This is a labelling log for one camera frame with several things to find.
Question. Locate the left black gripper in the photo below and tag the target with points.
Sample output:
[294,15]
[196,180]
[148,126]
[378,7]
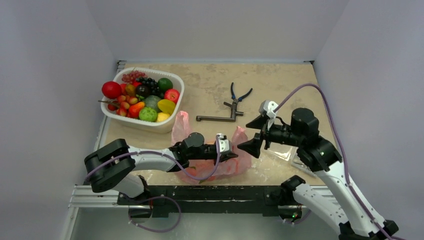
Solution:
[225,156]

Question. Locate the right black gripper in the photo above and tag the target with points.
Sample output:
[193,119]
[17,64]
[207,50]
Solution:
[265,133]

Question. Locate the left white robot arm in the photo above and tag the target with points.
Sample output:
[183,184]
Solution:
[110,167]

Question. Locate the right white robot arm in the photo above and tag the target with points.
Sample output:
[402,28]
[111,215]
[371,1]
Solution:
[353,218]

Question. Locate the small yellow fake lemon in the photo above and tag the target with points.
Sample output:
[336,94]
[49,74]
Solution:
[162,116]

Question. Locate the yellow fake starfruit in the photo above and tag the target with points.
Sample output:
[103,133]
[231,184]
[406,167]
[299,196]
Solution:
[166,106]

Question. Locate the small red fake apple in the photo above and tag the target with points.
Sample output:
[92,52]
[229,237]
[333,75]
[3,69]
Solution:
[172,95]

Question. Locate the green fake custard apple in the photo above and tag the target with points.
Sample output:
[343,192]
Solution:
[148,114]

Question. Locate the green fake avocado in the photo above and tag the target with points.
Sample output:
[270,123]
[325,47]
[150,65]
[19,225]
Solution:
[152,102]

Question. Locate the green fake lime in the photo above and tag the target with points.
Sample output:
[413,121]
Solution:
[164,84]

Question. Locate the black fake grapes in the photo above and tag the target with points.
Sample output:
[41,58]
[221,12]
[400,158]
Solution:
[152,84]

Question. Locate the red orange fake mango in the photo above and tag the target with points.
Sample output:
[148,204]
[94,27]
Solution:
[134,110]

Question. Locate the dark purple fake fruit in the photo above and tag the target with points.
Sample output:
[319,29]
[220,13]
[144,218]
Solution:
[142,91]

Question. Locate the red fake grapes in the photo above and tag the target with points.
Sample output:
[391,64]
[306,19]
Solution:
[133,76]

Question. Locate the clear plastic screw box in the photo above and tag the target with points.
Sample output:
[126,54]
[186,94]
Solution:
[291,157]

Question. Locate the white fruit basket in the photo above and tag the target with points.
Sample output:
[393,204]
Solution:
[117,108]

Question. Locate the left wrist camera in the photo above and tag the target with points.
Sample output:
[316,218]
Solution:
[223,145]

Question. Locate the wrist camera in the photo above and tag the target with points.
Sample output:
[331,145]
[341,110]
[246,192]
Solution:
[223,145]
[268,110]

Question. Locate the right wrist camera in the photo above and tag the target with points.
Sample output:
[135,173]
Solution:
[268,110]

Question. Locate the grey metal faucet handle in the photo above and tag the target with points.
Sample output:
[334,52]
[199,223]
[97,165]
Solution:
[231,116]

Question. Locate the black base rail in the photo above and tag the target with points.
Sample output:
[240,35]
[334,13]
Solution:
[161,200]

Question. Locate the aluminium frame rail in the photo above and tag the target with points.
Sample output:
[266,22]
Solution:
[83,197]

